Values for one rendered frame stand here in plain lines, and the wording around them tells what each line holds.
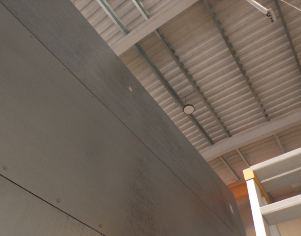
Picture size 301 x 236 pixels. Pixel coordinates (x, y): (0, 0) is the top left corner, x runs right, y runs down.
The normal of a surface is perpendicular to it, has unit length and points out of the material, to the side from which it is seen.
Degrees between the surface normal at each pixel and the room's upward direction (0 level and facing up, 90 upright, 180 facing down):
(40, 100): 90
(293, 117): 90
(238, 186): 90
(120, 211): 90
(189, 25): 176
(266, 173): 180
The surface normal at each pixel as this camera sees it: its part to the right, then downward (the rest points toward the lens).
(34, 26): 0.81, -0.45
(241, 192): -0.58, -0.64
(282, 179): 0.00, 0.62
